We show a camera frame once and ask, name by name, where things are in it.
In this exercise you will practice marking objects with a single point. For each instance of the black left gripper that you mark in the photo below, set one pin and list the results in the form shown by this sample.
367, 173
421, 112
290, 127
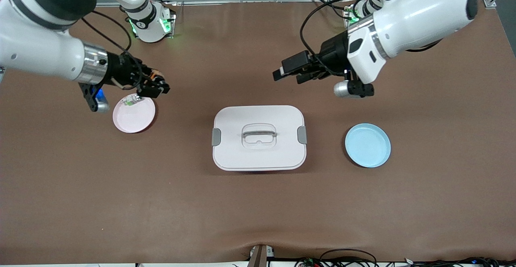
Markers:
331, 56

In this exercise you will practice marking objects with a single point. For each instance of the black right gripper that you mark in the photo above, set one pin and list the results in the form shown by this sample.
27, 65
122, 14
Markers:
121, 71

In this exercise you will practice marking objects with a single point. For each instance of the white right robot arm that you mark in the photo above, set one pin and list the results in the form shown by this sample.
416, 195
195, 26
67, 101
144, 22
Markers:
36, 45

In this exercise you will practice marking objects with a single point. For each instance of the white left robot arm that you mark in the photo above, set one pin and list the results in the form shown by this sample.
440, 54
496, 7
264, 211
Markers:
411, 17

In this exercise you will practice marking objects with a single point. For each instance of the gray box latch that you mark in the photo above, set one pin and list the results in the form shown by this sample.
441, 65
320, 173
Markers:
302, 134
216, 137

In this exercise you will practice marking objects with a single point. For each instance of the white lidded storage box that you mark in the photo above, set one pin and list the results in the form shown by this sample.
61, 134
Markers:
258, 154

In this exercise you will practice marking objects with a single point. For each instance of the pink round plate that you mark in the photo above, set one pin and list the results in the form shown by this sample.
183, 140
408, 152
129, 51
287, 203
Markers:
133, 117

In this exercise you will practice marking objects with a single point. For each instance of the light blue round plate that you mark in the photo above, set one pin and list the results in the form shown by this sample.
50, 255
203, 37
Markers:
367, 145

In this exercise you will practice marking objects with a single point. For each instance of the brown table mat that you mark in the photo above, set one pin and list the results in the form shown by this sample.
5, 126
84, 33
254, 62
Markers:
258, 210

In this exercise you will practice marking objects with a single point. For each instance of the green clear switch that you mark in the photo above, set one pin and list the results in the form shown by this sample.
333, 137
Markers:
131, 101

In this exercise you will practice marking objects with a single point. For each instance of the metal table edge bracket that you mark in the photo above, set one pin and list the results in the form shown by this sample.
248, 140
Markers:
260, 255

